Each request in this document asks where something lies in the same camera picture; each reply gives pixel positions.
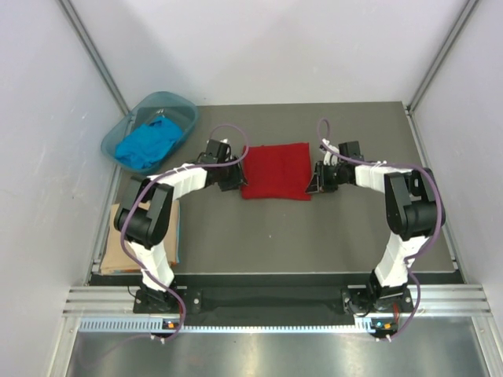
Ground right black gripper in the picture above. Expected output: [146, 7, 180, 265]
[306, 160, 347, 194]

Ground red t-shirt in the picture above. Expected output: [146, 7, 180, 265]
[240, 142, 311, 201]

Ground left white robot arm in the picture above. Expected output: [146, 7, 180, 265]
[113, 139, 247, 313]

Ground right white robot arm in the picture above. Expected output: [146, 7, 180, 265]
[306, 138, 445, 312]

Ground teal plastic basket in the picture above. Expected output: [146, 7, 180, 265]
[101, 91, 199, 175]

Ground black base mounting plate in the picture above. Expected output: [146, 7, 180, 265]
[136, 273, 413, 326]

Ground folded tan t-shirt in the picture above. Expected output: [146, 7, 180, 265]
[101, 201, 180, 275]

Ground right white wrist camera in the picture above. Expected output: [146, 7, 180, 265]
[320, 138, 340, 166]

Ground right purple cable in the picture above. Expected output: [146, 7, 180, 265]
[317, 117, 447, 341]

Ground purple cable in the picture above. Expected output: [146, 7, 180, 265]
[317, 117, 447, 341]
[119, 124, 251, 339]

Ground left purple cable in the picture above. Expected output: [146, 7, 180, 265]
[119, 124, 251, 339]

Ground slotted cable duct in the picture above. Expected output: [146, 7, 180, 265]
[79, 317, 394, 334]

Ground aluminium frame rail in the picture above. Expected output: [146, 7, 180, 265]
[63, 284, 491, 317]

